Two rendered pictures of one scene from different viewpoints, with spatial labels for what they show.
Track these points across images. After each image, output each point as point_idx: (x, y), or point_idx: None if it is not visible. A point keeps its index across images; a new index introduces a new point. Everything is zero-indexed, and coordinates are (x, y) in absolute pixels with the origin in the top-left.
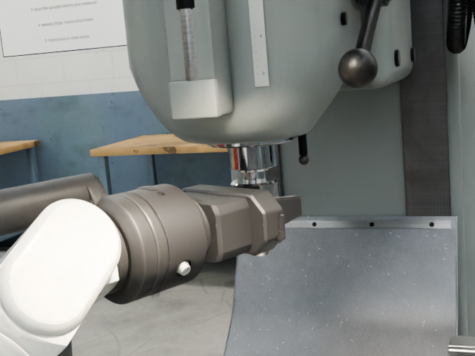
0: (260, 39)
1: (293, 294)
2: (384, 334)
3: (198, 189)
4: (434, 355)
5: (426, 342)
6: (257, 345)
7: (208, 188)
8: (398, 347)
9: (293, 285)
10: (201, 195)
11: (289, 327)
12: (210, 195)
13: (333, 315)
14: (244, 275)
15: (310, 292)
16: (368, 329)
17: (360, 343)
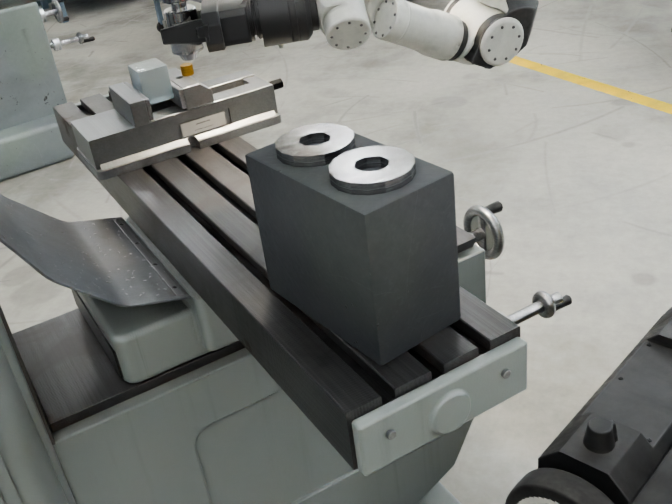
0: None
1: (16, 238)
2: (25, 222)
3: (216, 7)
4: (31, 213)
5: (22, 211)
6: (72, 276)
7: (210, 7)
8: (33, 222)
9: (10, 233)
10: (224, 5)
11: (45, 257)
12: (221, 4)
13: (22, 233)
14: (15, 249)
15: (10, 229)
16: (25, 226)
17: (40, 234)
